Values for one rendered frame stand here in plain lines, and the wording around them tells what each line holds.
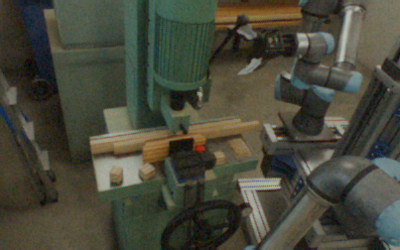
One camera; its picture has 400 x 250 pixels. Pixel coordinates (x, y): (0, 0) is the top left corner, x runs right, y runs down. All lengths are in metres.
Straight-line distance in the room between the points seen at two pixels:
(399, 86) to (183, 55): 0.75
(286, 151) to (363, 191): 0.89
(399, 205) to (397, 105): 0.62
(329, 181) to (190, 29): 0.53
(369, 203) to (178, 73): 0.60
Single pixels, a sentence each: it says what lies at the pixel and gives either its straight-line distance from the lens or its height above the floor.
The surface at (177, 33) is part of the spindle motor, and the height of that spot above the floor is 1.38.
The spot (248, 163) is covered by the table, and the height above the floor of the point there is 0.89.
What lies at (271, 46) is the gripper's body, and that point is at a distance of 0.99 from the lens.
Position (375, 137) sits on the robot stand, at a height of 1.01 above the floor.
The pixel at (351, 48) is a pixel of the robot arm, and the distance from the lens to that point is 1.26.
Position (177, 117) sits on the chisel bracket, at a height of 1.07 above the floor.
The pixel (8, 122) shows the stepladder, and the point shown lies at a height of 0.66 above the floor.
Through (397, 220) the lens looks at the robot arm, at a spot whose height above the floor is 1.24.
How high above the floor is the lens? 1.74
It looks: 38 degrees down
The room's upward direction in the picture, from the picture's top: 8 degrees clockwise
